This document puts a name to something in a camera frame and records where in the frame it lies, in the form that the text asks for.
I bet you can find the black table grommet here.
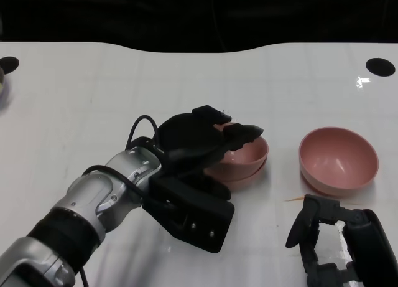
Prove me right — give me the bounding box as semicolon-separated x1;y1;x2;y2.
366;57;396;77
0;57;20;75

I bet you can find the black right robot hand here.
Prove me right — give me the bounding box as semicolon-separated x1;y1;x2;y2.
285;193;398;287

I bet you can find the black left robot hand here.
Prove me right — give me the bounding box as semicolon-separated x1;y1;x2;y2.
154;105;265;201

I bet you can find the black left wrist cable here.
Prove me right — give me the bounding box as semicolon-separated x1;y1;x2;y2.
81;115;162;207

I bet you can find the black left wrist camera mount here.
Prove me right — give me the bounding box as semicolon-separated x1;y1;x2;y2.
142;174;236;254

